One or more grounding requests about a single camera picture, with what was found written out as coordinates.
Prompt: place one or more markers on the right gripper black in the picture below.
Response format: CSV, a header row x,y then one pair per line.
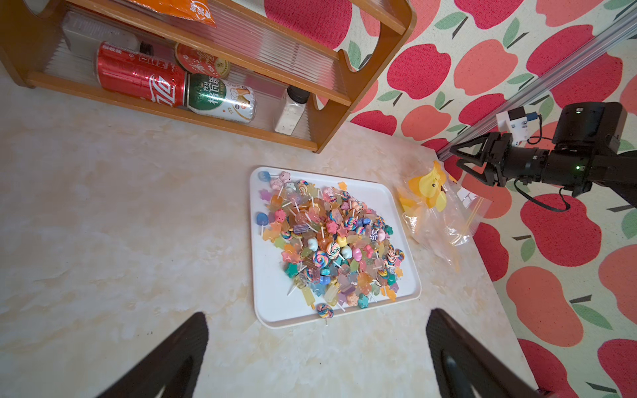
x,y
564,166

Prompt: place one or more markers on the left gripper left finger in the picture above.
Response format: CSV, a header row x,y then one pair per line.
x,y
171,369

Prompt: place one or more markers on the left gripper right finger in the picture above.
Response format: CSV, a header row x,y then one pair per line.
x,y
464,367

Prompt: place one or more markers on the ziploc bag of yellow candies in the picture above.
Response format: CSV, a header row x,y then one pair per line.
x,y
439,213

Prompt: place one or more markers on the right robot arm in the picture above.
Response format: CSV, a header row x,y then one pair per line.
x,y
608,168

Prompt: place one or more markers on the poured candies pile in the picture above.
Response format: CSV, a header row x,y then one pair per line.
x,y
328,244

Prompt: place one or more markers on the orange snack bag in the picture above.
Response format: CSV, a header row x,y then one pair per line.
x,y
190,10

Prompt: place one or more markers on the white plastic tray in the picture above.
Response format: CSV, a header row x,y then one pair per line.
x,y
333,248

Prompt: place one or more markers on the small white bottle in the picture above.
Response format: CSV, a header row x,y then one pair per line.
x,y
292,107

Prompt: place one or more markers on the wooden shelf rack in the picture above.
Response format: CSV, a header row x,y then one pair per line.
x,y
55,49

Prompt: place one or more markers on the green soda can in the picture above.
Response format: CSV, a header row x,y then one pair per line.
x,y
213,97

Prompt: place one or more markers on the red soda can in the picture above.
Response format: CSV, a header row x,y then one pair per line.
x,y
141,76

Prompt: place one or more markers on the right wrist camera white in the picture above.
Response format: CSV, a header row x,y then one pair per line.
x,y
516,122

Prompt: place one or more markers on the right aluminium corner post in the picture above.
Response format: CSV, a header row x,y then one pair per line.
x,y
621,29

